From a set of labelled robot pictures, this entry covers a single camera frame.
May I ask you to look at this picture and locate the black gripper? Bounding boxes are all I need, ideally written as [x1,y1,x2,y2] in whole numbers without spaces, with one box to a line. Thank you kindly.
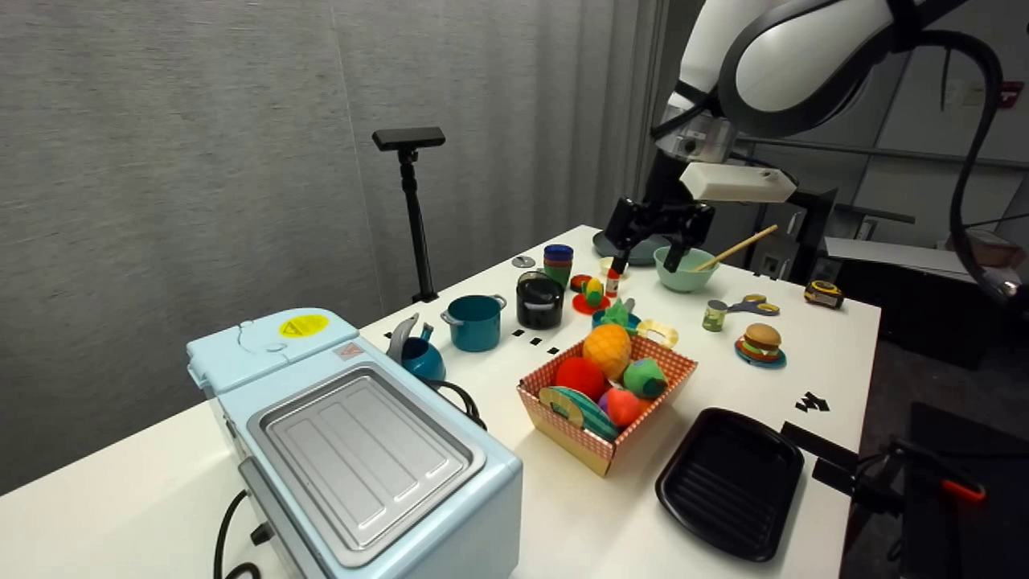
[598,197,717,276]

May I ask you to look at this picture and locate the yellow plush ball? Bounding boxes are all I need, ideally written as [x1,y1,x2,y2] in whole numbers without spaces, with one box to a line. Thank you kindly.
[578,321,637,380]

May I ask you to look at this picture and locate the red plush ball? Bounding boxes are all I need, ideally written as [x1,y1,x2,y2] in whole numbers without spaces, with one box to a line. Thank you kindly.
[549,355,611,401]

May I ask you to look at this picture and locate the brown checkered cardboard box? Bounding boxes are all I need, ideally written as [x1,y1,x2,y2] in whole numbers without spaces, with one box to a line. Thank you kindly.
[516,332,700,479]

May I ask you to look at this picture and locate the black grill pan tray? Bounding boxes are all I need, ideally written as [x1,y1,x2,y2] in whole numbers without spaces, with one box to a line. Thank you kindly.
[654,404,863,567]

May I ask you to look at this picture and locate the grey-green plate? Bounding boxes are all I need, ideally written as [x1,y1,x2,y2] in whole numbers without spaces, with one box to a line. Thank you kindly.
[587,225,672,270]

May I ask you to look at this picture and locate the mint green bowl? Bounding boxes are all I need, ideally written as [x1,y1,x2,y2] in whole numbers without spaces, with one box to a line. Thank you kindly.
[649,245,720,295]

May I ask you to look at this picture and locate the red yellow vegetable toy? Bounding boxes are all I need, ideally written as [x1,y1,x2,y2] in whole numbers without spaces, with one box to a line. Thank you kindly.
[568,270,611,309]

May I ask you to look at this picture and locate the wooden spoon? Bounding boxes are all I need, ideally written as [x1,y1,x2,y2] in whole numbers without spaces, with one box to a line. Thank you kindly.
[698,222,782,272]

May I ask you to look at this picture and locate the yellow lemon slice toy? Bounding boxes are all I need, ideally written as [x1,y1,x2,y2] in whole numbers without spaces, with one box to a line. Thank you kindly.
[637,318,681,350]

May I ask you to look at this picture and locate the small red plate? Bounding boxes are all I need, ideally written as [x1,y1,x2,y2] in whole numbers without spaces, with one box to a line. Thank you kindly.
[568,289,619,318]

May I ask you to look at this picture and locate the stacked blue green cups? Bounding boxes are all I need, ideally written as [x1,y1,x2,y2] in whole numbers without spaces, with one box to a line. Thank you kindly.
[539,242,576,289]

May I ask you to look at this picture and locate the small green yellow jar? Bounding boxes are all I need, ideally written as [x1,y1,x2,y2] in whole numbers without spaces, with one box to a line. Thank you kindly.
[700,295,732,334]

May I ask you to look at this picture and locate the grey cabinet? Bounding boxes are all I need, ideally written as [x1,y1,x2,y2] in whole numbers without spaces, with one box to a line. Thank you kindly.
[704,200,800,261]

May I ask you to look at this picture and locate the small yellow green toy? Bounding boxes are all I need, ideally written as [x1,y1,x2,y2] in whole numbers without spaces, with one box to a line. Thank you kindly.
[728,292,786,318]

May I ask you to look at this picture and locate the black cup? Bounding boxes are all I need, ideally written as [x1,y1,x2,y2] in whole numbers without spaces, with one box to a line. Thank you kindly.
[516,267,568,332]

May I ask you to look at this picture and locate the green plush toy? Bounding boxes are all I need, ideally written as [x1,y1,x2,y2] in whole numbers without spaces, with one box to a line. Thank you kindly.
[621,357,672,401]

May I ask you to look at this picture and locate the toy burger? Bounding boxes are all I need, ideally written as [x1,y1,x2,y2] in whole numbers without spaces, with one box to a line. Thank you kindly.
[739,321,786,360]

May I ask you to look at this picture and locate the small teal plate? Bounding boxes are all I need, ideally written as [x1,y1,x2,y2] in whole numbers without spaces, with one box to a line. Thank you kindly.
[732,334,788,373]

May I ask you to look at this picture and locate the red-orange plush toy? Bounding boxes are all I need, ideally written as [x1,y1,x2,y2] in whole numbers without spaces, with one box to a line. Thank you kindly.
[595,386,654,431]

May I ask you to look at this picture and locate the striped watermelon slice plush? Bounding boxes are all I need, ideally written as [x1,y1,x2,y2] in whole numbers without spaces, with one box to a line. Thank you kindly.
[537,384,621,445]

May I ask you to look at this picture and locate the teal toy pot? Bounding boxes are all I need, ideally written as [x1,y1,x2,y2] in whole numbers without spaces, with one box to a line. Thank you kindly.
[438,292,511,355]

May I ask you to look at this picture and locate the black stand with bar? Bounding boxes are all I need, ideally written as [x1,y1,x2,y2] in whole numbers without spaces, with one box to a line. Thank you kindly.
[369,124,446,306]

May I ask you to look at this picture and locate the grey side table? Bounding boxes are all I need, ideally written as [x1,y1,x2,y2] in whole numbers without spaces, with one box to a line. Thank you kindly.
[824,236,1001,286]

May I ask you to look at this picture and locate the teal toy kettle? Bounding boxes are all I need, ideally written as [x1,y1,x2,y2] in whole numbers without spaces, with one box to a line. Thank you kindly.
[384,312,449,389]

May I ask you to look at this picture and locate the brown object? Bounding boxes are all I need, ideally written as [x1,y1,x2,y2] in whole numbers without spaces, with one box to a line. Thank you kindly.
[966,237,1024,272]

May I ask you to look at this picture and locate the light blue toaster oven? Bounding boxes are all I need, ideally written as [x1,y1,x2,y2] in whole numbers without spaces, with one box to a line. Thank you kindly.
[184,306,526,579]

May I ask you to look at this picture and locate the black power cable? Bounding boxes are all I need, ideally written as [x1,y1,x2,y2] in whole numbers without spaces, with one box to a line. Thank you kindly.
[210,488,274,579]
[430,380,489,434]

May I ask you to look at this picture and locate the black clamp orange handle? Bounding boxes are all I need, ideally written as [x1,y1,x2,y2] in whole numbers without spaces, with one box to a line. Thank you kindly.
[813,439,989,518]

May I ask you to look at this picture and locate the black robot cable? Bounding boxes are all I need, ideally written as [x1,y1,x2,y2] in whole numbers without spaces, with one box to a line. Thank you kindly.
[885,0,1024,298]

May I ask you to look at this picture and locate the red wall sign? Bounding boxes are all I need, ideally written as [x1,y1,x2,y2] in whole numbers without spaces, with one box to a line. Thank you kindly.
[994,77,1029,112]

